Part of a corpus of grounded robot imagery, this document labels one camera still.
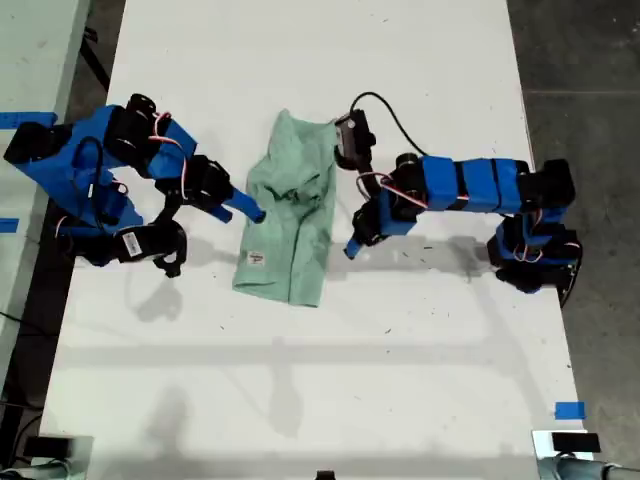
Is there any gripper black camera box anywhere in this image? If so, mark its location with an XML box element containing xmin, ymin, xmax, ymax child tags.
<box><xmin>333</xmin><ymin>110</ymin><xmax>376</xmax><ymax>171</ymax></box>
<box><xmin>113</xmin><ymin>219</ymin><xmax>189</xmax><ymax>279</ymax></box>

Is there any white metal plate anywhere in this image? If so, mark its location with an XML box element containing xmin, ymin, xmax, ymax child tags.
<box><xmin>531</xmin><ymin>428</ymin><xmax>597</xmax><ymax>480</ymax></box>

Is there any black base cable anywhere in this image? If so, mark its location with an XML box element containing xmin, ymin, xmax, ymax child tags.
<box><xmin>558</xmin><ymin>239</ymin><xmax>585</xmax><ymax>309</ymax></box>

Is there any small black box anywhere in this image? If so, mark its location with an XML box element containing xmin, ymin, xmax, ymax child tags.
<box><xmin>551</xmin><ymin>432</ymin><xmax>602</xmax><ymax>454</ymax></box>
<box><xmin>22</xmin><ymin>435</ymin><xmax>74</xmax><ymax>458</ymax></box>

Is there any blue tape square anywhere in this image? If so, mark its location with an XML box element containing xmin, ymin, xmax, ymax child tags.
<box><xmin>554</xmin><ymin>401</ymin><xmax>587</xmax><ymax>422</ymax></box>

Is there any grey metal plate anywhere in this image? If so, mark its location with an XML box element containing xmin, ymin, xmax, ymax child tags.
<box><xmin>37</xmin><ymin>434</ymin><xmax>95</xmax><ymax>480</ymax></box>

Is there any camera black stalk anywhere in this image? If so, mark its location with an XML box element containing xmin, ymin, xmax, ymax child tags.
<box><xmin>356</xmin><ymin>162</ymin><xmax>376</xmax><ymax>201</ymax></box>
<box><xmin>152</xmin><ymin>192</ymin><xmax>184</xmax><ymax>229</ymax></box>

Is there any grey clamp tube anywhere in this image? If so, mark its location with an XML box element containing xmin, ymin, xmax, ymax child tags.
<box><xmin>0</xmin><ymin>459</ymin><xmax>72</xmax><ymax>480</ymax></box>
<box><xmin>537</xmin><ymin>452</ymin><xmax>640</xmax><ymax>480</ymax></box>

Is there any long blue tape strip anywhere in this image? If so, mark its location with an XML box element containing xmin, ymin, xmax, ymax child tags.
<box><xmin>0</xmin><ymin>112</ymin><xmax>59</xmax><ymax>130</ymax></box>

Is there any pale green T-shirt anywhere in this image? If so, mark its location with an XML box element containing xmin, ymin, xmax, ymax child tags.
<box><xmin>231</xmin><ymin>108</ymin><xmax>339</xmax><ymax>309</ymax></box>

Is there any camera black cable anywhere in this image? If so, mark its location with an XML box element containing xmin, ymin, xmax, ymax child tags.
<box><xmin>349</xmin><ymin>91</ymin><xmax>431</xmax><ymax>156</ymax></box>
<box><xmin>69</xmin><ymin>135</ymin><xmax>109</xmax><ymax>221</ymax></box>

